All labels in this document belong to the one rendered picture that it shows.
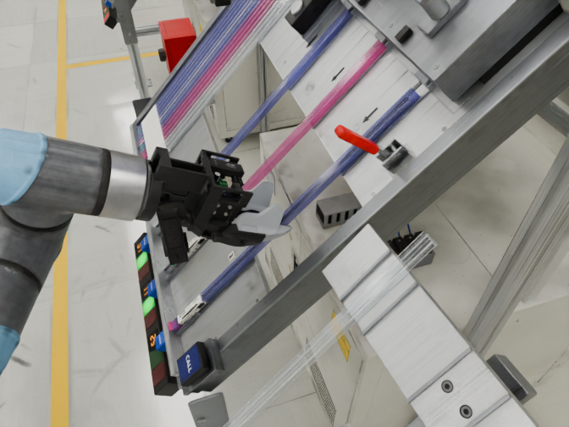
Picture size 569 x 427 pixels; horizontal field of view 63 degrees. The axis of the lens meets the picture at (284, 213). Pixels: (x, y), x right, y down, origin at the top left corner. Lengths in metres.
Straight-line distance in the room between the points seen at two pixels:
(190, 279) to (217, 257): 0.07
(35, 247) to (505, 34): 0.54
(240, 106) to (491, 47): 1.70
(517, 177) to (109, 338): 1.31
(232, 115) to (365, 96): 1.55
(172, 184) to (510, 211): 0.85
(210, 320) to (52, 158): 0.35
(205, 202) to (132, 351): 1.15
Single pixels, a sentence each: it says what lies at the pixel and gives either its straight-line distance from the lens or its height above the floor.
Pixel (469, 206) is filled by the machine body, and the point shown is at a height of 0.62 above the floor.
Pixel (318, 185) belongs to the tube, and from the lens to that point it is 0.62.
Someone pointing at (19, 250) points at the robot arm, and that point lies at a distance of 0.56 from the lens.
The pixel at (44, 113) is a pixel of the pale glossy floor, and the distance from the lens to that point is 2.79.
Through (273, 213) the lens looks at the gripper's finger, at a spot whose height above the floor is 0.96.
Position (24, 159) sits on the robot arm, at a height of 1.11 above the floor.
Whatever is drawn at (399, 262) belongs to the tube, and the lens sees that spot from 0.43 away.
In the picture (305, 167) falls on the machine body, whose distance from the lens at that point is 1.20.
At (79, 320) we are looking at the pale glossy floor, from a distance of 1.77.
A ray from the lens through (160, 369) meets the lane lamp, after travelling 0.84.
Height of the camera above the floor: 1.39
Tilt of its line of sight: 46 degrees down
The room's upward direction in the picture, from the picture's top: straight up
